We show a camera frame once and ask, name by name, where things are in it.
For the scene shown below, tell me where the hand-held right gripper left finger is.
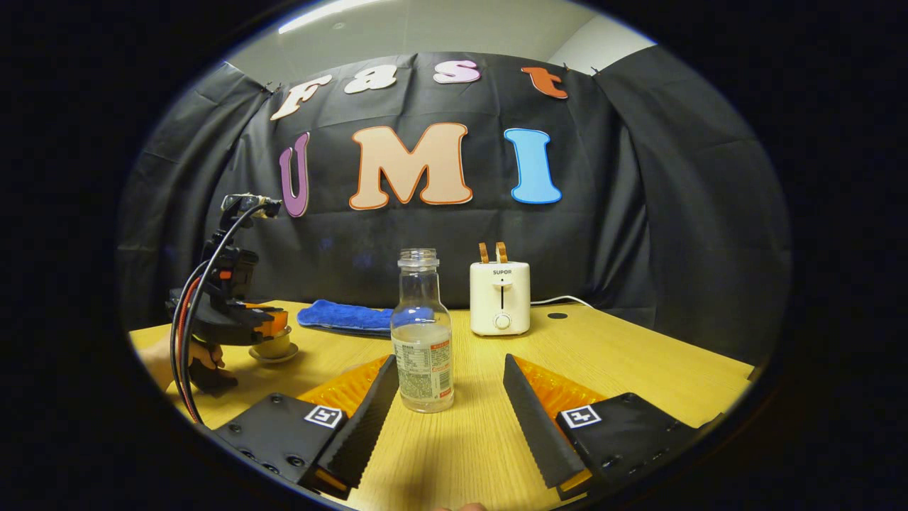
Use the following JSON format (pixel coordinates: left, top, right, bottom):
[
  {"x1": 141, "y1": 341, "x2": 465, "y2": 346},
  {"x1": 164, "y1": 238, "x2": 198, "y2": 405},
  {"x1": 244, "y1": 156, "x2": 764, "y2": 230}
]
[{"x1": 211, "y1": 353, "x2": 400, "y2": 502}]

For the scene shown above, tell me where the blue towel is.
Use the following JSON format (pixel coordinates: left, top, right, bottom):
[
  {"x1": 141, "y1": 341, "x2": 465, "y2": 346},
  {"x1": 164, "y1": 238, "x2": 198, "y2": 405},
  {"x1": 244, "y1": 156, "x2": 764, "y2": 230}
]
[{"x1": 297, "y1": 299, "x2": 435, "y2": 334}]

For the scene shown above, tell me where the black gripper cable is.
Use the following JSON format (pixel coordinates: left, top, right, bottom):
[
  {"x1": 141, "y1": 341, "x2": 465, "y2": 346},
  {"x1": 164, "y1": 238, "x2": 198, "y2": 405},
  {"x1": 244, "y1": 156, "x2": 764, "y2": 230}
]
[{"x1": 169, "y1": 204, "x2": 249, "y2": 427}]

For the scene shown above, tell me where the white toaster cable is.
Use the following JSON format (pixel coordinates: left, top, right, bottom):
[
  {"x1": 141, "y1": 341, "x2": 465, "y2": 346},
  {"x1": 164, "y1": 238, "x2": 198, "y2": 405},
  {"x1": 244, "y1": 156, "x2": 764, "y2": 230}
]
[{"x1": 530, "y1": 295, "x2": 594, "y2": 310}]

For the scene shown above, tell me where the red gripper cable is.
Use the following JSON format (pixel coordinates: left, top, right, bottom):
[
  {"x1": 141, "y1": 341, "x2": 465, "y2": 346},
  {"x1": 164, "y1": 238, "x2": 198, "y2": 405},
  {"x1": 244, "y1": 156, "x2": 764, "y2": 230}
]
[{"x1": 175, "y1": 278, "x2": 208, "y2": 421}]

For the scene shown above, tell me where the beige saucer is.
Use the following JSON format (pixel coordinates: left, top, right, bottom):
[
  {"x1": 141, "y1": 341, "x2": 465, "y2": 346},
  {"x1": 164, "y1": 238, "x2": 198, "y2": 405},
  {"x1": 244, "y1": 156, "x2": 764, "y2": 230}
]
[{"x1": 248, "y1": 344, "x2": 301, "y2": 366}]

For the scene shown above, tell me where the beige teacup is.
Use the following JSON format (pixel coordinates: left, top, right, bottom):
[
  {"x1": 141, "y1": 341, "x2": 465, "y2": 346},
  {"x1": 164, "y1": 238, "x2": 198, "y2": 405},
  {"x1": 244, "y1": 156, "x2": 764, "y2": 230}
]
[{"x1": 252, "y1": 328, "x2": 292, "y2": 359}]

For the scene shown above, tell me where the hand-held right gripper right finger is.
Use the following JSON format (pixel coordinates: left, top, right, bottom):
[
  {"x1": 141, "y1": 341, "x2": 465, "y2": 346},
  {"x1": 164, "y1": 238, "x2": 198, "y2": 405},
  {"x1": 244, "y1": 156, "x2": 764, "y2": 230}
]
[{"x1": 503, "y1": 353, "x2": 703, "y2": 502}]

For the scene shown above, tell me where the black backdrop cloth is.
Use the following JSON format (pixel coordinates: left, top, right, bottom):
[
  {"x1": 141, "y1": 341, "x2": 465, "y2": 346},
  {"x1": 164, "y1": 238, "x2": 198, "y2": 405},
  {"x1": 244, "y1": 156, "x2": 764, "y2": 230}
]
[{"x1": 117, "y1": 44, "x2": 792, "y2": 366}]

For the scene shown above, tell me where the clear water bottle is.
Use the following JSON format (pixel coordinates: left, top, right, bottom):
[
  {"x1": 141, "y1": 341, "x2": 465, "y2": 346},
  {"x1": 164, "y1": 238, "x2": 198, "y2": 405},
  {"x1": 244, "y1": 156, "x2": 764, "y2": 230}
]
[{"x1": 390, "y1": 248, "x2": 455, "y2": 414}]

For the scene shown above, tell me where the white toaster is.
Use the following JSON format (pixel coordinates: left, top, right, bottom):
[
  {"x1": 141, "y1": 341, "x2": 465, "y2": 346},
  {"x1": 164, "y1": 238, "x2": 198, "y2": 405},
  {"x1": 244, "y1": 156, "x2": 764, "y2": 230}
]
[{"x1": 469, "y1": 260, "x2": 532, "y2": 337}]

